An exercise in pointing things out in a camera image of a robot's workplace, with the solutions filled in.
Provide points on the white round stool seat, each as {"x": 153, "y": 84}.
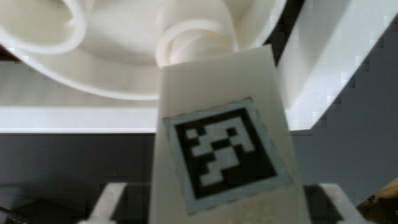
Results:
{"x": 86, "y": 40}

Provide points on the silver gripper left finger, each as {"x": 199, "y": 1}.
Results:
{"x": 103, "y": 210}

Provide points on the white stool leg tagged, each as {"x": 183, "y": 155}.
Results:
{"x": 226, "y": 180}

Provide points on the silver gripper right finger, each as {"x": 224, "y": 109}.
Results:
{"x": 347, "y": 215}

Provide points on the white L-shaped fence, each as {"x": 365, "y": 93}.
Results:
{"x": 322, "y": 39}

